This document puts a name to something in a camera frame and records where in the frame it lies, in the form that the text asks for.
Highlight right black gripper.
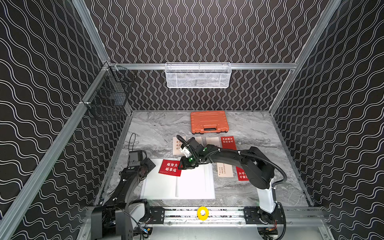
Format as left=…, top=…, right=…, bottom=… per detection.
left=174, top=153, right=199, bottom=170

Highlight white photo album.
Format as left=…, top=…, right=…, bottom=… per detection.
left=141, top=159, right=216, bottom=200

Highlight beige card vertical text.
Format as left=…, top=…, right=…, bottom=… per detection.
left=217, top=163, right=234, bottom=178

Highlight red card gold characters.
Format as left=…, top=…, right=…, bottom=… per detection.
left=159, top=160, right=182, bottom=177

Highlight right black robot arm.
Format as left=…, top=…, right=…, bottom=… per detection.
left=179, top=138, right=288, bottom=214

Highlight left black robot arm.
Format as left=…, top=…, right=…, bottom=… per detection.
left=91, top=157, right=156, bottom=240

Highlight beige card gold characters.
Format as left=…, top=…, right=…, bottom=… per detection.
left=187, top=137, right=203, bottom=148

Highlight beige card small red text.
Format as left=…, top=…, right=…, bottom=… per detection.
left=206, top=137, right=222, bottom=148

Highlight beige card red characters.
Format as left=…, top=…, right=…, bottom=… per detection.
left=173, top=137, right=184, bottom=156

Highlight red card top row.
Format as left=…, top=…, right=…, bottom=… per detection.
left=221, top=136, right=237, bottom=150

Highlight orange plastic tool case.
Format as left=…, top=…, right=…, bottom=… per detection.
left=191, top=111, right=230, bottom=135

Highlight red card right side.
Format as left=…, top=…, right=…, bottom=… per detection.
left=236, top=167, right=249, bottom=181

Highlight yellow tape roll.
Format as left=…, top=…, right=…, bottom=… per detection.
left=197, top=207, right=209, bottom=221

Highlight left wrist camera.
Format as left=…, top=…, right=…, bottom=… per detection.
left=128, top=150, right=143, bottom=168

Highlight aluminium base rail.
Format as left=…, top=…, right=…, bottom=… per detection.
left=85, top=205, right=326, bottom=227

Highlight white wire mesh basket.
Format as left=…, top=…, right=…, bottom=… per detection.
left=165, top=62, right=232, bottom=89

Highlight black wire mesh basket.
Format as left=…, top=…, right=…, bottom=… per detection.
left=85, top=68, right=130, bottom=122

